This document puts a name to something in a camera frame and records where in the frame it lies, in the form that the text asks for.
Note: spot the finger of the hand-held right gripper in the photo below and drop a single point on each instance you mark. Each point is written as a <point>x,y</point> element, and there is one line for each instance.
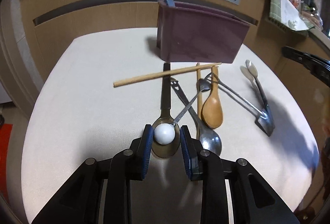
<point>304,59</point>

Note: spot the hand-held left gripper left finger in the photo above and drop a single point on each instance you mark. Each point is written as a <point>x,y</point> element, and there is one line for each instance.
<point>147,151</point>

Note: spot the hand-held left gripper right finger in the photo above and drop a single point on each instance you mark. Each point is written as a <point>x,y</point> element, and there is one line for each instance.
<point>185,151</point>

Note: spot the small spoon with white ball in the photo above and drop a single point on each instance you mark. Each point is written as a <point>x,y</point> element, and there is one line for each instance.
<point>164,134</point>

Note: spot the large steel spoon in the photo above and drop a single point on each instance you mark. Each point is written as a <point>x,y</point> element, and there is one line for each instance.
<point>211,142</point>

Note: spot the wooden chopstick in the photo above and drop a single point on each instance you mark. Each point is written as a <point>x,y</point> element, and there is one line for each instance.
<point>198,108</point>
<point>144,77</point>

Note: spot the wooden spoon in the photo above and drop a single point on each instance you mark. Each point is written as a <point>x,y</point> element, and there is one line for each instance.
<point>212,113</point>

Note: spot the shovel-shaped metal spoon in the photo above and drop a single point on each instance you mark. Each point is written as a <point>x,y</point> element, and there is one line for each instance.
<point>237,100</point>

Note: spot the purple plastic utensil holder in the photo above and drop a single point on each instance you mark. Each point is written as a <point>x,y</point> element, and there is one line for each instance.
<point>201,38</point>

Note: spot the green tiled cloth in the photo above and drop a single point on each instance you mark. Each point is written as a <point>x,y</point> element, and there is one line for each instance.
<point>277,4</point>

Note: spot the red floor mat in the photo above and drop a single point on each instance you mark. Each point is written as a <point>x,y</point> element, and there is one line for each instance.
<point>5,149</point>

